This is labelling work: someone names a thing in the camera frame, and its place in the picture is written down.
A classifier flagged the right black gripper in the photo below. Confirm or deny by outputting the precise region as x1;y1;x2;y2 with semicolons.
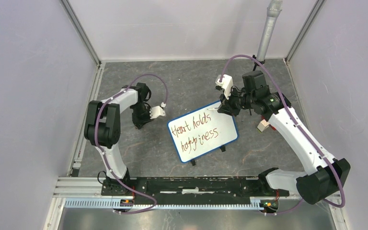
218;85;255;116

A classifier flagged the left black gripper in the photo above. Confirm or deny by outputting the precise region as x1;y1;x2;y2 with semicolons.
130;103;154;129

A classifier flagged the blue framed whiteboard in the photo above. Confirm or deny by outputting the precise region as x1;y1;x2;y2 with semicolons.
167;101;239;163

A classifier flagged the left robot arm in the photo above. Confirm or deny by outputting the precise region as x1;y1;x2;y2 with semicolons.
84;83;152;195

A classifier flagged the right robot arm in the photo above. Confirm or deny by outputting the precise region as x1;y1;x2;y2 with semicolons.
215;71;351;205

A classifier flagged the red plate with blocks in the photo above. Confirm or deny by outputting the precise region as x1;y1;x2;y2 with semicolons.
257;116;276;132

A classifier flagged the black microphone tripod stand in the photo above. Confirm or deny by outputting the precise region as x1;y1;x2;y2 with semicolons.
252;55;265;71

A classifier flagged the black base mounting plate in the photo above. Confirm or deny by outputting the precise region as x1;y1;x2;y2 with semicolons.
101;176;290;205

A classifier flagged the silver microphone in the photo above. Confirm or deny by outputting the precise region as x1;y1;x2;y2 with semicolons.
256;0;283;62

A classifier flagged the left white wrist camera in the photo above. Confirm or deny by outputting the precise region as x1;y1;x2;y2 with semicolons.
149;106;166;120

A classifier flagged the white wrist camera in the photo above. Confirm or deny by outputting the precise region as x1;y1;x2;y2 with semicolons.
149;106;166;120
215;74;233;100

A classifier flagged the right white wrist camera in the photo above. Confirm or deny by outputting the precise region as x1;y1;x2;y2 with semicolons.
215;74;233;100

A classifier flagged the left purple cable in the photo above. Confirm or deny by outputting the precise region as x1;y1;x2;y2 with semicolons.
93;74;169;215

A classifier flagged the purple cable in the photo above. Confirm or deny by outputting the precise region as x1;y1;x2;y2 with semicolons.
218;54;346;217
93;74;169;215

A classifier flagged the aluminium slotted cable rail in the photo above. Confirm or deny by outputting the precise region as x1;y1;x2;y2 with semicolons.
64;198;277;210

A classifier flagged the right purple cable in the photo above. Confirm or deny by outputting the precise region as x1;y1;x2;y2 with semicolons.
218;54;346;217

